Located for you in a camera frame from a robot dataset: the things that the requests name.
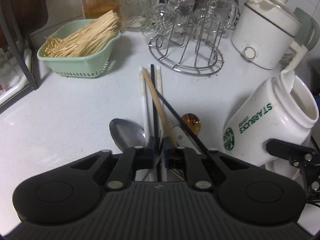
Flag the white ceramic soup spoon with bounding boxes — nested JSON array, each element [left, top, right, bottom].
[[171, 126, 201, 154]]

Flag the stainless steel spoon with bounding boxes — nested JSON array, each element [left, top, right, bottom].
[[109, 119, 146, 151]]

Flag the black chopstick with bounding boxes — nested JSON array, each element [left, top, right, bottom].
[[156, 90, 208, 155], [150, 64, 160, 157]]

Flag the brown wooden spoon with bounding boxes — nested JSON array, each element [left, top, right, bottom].
[[181, 113, 201, 135]]

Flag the white Starbucks ceramic jar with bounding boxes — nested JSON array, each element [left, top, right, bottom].
[[223, 70, 319, 179]]

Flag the wooden chopstick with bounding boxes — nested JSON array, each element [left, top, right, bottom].
[[142, 68, 178, 147]]

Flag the green plastic basket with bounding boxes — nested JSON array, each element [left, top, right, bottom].
[[37, 19, 121, 78]]

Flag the bundle of dry noodles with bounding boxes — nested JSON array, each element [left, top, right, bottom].
[[44, 10, 119, 57]]

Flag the white electric cooking pot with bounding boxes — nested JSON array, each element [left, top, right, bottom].
[[231, 0, 319, 70]]

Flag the tall textured glass pitcher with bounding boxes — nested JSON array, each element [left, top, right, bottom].
[[121, 0, 156, 29]]

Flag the wooden cutting board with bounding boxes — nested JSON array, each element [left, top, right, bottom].
[[11, 0, 48, 35]]

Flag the metal wire cup rack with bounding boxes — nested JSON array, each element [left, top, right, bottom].
[[142, 0, 238, 76]]

